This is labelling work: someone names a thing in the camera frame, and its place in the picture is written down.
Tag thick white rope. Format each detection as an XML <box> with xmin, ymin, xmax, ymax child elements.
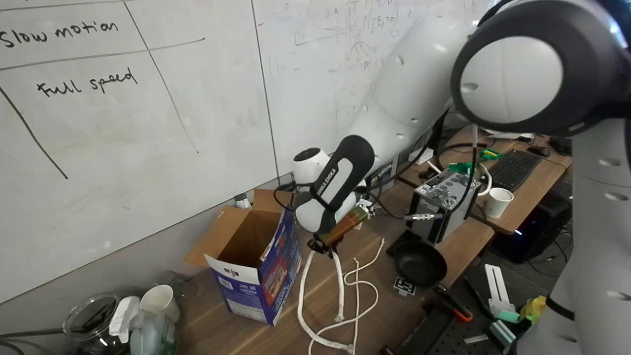
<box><xmin>296</xmin><ymin>248</ymin><xmax>361</xmax><ymax>355</ymax></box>

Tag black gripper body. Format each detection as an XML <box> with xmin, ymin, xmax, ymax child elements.
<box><xmin>310</xmin><ymin>224</ymin><xmax>343</xmax><ymax>254</ymax></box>

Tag yellow object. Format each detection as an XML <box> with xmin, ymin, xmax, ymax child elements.
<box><xmin>519</xmin><ymin>293</ymin><xmax>548</xmax><ymax>325</ymax></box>

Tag black orange bar clamp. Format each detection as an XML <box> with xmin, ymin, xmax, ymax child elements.
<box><xmin>430</xmin><ymin>281</ymin><xmax>475</xmax><ymax>325</ymax></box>

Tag blue printed cardboard box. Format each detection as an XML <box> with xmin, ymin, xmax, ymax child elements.
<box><xmin>185</xmin><ymin>187</ymin><xmax>304</xmax><ymax>327</ymax></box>

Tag black perforated breadboard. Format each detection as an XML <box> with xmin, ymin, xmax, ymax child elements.
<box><xmin>377</xmin><ymin>262</ymin><xmax>574</xmax><ymax>355</ymax></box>

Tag thin white rope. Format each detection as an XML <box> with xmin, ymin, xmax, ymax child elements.
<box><xmin>306</xmin><ymin>236</ymin><xmax>388</xmax><ymax>355</ymax></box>

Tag white metal bracket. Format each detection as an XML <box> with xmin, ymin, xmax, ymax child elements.
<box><xmin>483</xmin><ymin>262</ymin><xmax>521</xmax><ymax>315</ymax></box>

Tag plain grey battery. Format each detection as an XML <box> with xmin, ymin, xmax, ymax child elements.
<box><xmin>406</xmin><ymin>167</ymin><xmax>485</xmax><ymax>244</ymax></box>

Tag white plastic cup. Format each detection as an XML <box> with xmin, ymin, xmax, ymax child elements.
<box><xmin>140</xmin><ymin>281</ymin><xmax>179</xmax><ymax>323</ymax></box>

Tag white power adapter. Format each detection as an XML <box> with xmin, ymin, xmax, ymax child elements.
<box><xmin>412</xmin><ymin>145</ymin><xmax>438</xmax><ymax>173</ymax></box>

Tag green cable bundle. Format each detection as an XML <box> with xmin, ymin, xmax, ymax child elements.
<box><xmin>450</xmin><ymin>147</ymin><xmax>503</xmax><ymax>177</ymax></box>

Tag silver cylinder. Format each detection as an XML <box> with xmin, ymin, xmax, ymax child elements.
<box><xmin>489</xmin><ymin>319</ymin><xmax>519</xmax><ymax>346</ymax></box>

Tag green spray bottle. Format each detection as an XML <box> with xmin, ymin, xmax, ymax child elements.
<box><xmin>107</xmin><ymin>293</ymin><xmax>181</xmax><ymax>355</ymax></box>

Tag whiteboard with handwritten words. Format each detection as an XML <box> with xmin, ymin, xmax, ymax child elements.
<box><xmin>0</xmin><ymin>0</ymin><xmax>280</xmax><ymax>305</ymax></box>

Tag white paper cup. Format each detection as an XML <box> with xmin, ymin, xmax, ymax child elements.
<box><xmin>483</xmin><ymin>185</ymin><xmax>517</xmax><ymax>220</ymax></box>

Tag black keyboard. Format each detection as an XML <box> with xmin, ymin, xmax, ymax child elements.
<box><xmin>489</xmin><ymin>149</ymin><xmax>544</xmax><ymax>192</ymax></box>

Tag clear round container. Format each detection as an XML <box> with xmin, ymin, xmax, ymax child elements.
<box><xmin>61</xmin><ymin>293</ymin><xmax>124</xmax><ymax>350</ymax></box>

